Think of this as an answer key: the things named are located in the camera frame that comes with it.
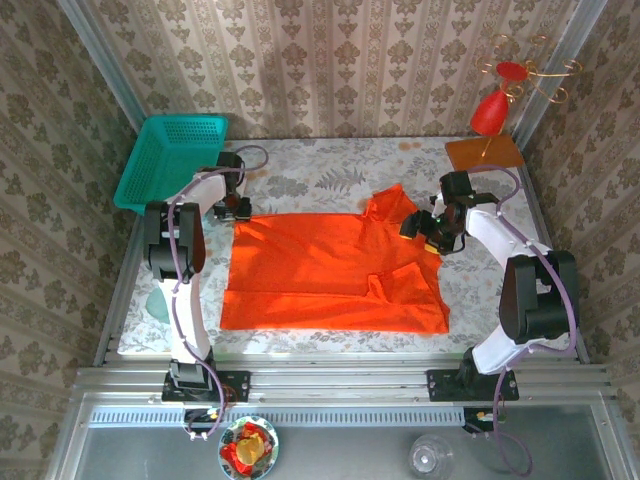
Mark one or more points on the red wrapper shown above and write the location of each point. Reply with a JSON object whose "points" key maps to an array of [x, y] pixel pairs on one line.
{"points": [[231, 455]]}

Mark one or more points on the floral tablecloth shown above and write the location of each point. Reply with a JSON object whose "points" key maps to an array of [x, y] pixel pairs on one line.
{"points": [[325, 170]]}

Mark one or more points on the aluminium corner post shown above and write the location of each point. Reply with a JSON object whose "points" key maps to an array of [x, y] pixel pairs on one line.
{"points": [[100, 55], [560, 70]]}

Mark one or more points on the small connector board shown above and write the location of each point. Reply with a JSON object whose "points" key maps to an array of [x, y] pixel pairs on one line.
{"points": [[480, 417], [200, 415]]}

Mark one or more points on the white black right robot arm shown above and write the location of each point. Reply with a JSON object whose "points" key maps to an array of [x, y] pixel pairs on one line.
{"points": [[490, 235]]}

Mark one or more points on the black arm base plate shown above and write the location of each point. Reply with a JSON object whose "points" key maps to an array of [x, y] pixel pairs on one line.
{"points": [[440, 385], [240, 385]]}

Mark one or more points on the patterned bowl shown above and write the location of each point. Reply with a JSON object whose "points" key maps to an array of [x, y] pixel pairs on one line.
{"points": [[232, 430]]}

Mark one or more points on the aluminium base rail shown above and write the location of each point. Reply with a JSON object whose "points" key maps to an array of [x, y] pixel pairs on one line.
{"points": [[340, 385]]}

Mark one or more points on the clear glass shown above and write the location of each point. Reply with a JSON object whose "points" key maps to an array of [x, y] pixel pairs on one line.
{"points": [[431, 456]]}

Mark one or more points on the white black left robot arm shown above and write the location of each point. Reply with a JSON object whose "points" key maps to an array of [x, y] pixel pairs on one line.
{"points": [[187, 310]]}

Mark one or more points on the teal plastic basket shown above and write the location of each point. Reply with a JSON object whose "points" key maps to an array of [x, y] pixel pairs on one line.
{"points": [[165, 150]]}

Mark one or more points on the grey metal shelf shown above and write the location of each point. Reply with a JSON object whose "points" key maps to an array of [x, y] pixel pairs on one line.
{"points": [[350, 455]]}

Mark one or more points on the orange t-shirt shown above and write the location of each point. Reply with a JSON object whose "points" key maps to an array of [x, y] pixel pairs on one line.
{"points": [[310, 280]]}

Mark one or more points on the pale teal translucent object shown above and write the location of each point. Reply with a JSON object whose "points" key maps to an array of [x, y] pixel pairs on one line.
{"points": [[159, 305]]}

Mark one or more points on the yellow food piece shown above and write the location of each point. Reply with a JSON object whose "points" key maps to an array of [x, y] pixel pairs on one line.
{"points": [[250, 447]]}

